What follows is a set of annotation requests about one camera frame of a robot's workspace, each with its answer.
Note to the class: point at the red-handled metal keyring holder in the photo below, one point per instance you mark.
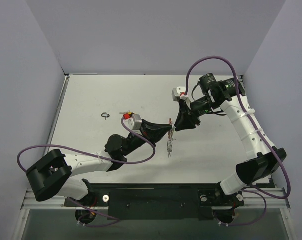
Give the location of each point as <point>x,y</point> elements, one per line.
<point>171,139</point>

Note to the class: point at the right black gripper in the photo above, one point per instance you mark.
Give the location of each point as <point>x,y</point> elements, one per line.
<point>187,114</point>

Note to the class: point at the key with yellow tag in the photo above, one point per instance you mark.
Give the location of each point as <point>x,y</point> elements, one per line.
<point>126,113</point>

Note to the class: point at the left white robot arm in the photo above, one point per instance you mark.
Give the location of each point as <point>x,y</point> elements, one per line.
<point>53,174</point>

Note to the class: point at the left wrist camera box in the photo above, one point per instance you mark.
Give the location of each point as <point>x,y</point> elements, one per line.
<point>134,121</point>

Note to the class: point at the aluminium frame rail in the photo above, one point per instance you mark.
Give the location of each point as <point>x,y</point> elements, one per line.
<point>255,199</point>

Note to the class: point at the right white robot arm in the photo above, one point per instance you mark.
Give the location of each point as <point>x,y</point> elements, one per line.
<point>263,157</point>

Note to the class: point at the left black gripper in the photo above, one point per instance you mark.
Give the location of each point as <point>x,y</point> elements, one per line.
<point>144,129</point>

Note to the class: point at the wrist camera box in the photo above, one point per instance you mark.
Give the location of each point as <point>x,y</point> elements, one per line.
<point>179,93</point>
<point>134,121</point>

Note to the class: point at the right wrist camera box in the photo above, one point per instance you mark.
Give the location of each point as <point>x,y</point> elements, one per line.
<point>179,93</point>

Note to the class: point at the key with large black tag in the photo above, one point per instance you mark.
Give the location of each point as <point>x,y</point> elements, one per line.
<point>105,115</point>

